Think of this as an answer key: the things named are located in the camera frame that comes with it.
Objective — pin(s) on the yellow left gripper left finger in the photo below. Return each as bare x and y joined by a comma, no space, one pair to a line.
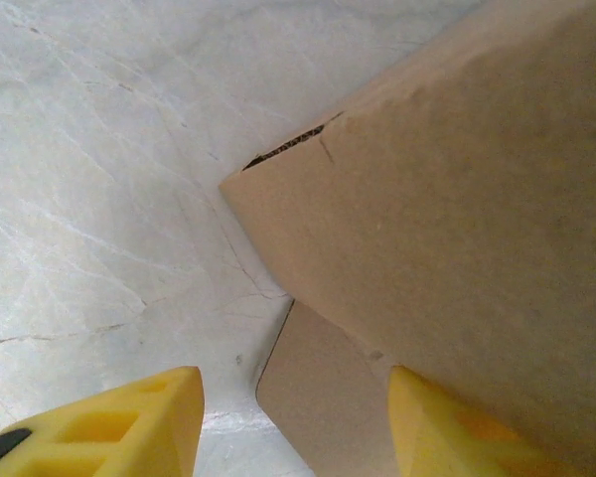
129,437

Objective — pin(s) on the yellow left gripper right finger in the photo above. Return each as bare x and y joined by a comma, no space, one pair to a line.
437,437

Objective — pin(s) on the brown cardboard mailer box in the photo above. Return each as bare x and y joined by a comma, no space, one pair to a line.
328,387
452,223

